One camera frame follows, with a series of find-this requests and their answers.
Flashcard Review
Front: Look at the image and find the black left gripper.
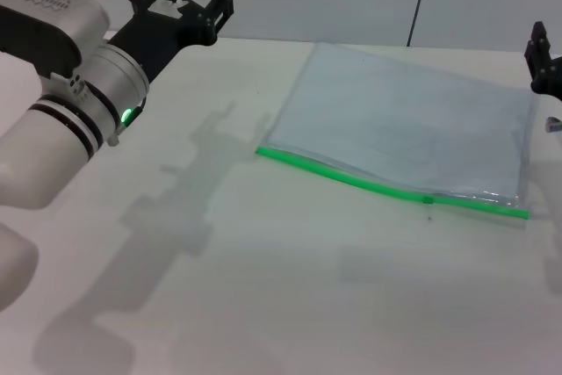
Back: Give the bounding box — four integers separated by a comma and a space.
107, 0, 236, 84

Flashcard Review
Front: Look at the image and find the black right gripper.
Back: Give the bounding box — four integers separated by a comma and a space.
525, 21, 562, 102

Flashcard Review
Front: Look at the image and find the translucent green-zip document bag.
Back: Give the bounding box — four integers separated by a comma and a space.
256, 42, 540, 221

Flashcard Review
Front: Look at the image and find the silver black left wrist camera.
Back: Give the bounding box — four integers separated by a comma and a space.
0, 0, 111, 83

